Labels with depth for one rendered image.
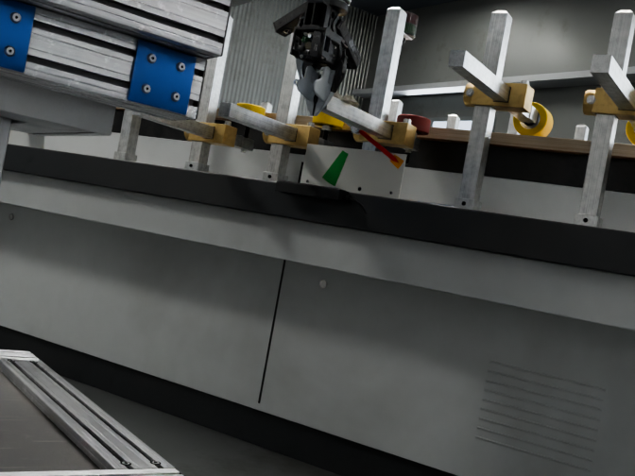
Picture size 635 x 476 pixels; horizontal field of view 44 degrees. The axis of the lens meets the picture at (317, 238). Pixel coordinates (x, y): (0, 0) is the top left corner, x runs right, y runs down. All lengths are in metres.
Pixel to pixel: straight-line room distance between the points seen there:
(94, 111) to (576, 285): 0.96
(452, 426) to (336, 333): 0.38
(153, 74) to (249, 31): 8.24
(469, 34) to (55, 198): 7.12
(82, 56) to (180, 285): 1.32
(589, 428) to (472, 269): 0.43
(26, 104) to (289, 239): 0.88
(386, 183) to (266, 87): 7.71
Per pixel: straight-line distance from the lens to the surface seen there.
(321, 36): 1.49
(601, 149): 1.64
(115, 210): 2.27
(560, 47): 8.20
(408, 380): 1.97
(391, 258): 1.77
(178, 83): 1.17
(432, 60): 9.42
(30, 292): 2.82
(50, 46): 1.12
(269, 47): 9.50
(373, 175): 1.78
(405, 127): 1.77
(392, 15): 1.87
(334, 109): 1.56
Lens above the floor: 0.58
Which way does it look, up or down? level
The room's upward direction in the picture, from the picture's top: 10 degrees clockwise
